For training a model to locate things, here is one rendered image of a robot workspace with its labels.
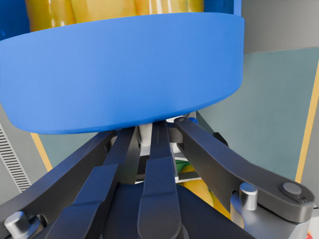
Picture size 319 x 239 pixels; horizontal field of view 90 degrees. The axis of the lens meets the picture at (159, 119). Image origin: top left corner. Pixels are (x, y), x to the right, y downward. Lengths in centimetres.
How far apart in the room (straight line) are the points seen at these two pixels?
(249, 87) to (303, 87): 45
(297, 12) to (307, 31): 8
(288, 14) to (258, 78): 82
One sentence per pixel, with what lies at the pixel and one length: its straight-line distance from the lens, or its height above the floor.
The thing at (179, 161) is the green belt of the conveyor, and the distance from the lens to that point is 53.
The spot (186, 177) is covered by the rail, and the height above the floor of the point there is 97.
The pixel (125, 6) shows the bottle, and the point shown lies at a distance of 19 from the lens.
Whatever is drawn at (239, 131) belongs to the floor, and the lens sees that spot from 164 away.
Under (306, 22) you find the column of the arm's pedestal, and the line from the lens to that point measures 75.
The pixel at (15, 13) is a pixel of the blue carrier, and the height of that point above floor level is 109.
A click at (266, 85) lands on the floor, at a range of 162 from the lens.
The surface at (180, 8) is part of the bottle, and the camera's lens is 21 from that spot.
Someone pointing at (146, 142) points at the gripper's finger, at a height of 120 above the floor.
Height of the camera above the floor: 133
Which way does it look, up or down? 70 degrees down
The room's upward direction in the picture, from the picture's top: 177 degrees clockwise
